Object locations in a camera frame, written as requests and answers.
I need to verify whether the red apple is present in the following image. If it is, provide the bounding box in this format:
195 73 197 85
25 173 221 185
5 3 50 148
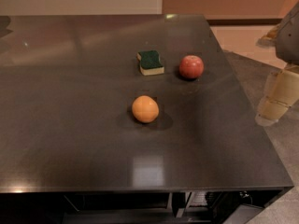
179 55 204 79

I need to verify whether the green and yellow sponge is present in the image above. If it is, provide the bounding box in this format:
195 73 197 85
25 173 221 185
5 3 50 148
137 50 164 76

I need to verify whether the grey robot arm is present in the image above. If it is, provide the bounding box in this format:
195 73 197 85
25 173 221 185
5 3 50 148
255 2 299 126

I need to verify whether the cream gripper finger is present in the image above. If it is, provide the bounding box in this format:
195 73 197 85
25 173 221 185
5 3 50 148
263 72 278 97
255 64 299 127

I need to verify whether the orange fruit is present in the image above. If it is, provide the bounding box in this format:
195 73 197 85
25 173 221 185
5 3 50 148
132 95 159 123

